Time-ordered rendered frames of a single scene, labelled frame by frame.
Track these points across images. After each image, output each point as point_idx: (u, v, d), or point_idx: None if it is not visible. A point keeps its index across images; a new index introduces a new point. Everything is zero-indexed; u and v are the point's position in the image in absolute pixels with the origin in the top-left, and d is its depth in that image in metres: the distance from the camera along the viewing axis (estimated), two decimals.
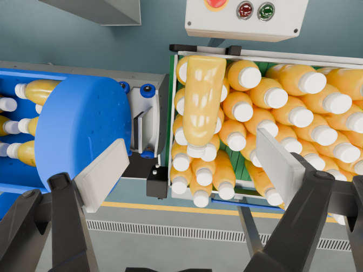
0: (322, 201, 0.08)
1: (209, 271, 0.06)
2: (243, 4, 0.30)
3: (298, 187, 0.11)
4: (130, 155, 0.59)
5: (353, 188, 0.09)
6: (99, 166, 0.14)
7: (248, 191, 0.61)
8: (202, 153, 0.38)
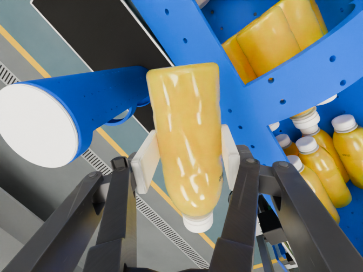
0: (255, 182, 0.10)
1: (209, 271, 0.06)
2: None
3: (236, 171, 0.13)
4: None
5: (274, 173, 0.11)
6: (146, 152, 0.15)
7: None
8: (209, 224, 0.22)
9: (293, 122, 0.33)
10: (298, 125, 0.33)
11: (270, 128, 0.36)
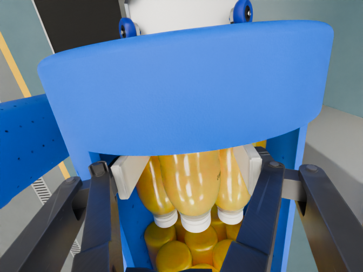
0: (277, 187, 0.09)
1: (209, 271, 0.06)
2: None
3: (257, 175, 0.12)
4: None
5: (300, 176, 0.10)
6: (129, 156, 0.15)
7: None
8: (207, 223, 0.22)
9: None
10: None
11: None
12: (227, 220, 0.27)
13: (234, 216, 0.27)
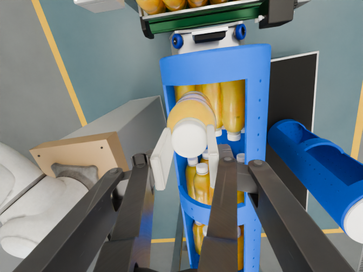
0: (234, 179, 0.10)
1: (209, 271, 0.06)
2: None
3: (215, 170, 0.13)
4: None
5: (250, 171, 0.11)
6: (163, 149, 0.15)
7: None
8: None
9: None
10: None
11: None
12: None
13: None
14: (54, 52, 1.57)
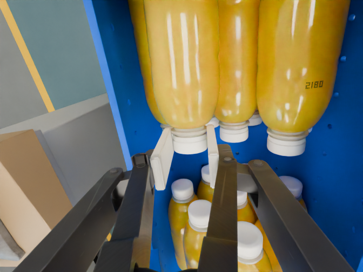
0: (234, 179, 0.10)
1: (209, 271, 0.06)
2: None
3: (215, 170, 0.13)
4: None
5: (250, 171, 0.11)
6: (163, 149, 0.15)
7: None
8: None
9: (261, 238, 0.22)
10: (255, 229, 0.22)
11: None
12: None
13: None
14: (12, 27, 1.22)
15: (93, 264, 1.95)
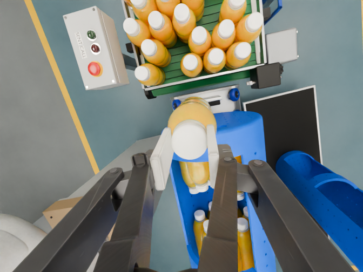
0: (234, 179, 0.10)
1: (209, 271, 0.06)
2: (92, 50, 0.49)
3: (215, 170, 0.13)
4: (239, 110, 0.63)
5: (250, 171, 0.11)
6: (163, 149, 0.15)
7: None
8: None
9: None
10: None
11: (243, 228, 0.57)
12: None
13: None
14: (67, 101, 1.72)
15: None
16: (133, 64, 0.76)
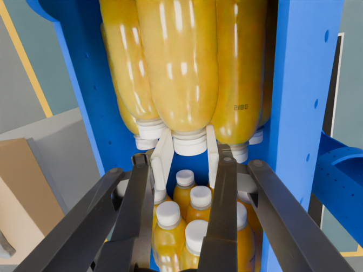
0: (233, 179, 0.10)
1: (209, 271, 0.06)
2: None
3: (215, 170, 0.13)
4: None
5: (250, 171, 0.11)
6: (163, 149, 0.15)
7: None
8: None
9: None
10: None
11: None
12: None
13: None
14: (12, 35, 1.28)
15: (88, 267, 1.96)
16: None
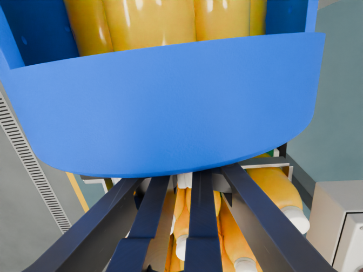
0: (209, 178, 0.11)
1: (209, 271, 0.06)
2: None
3: None
4: None
5: (222, 172, 0.12)
6: None
7: None
8: None
9: None
10: None
11: None
12: None
13: None
14: None
15: None
16: None
